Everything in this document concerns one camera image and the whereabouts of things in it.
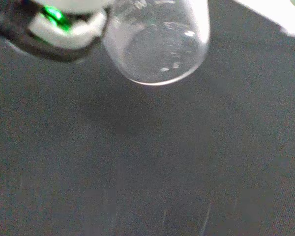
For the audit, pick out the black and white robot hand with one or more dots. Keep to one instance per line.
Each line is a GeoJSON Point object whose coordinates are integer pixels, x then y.
{"type": "Point", "coordinates": [64, 32]}

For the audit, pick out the black bench cloth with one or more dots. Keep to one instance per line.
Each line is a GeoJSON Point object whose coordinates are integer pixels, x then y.
{"type": "Point", "coordinates": [147, 152]}

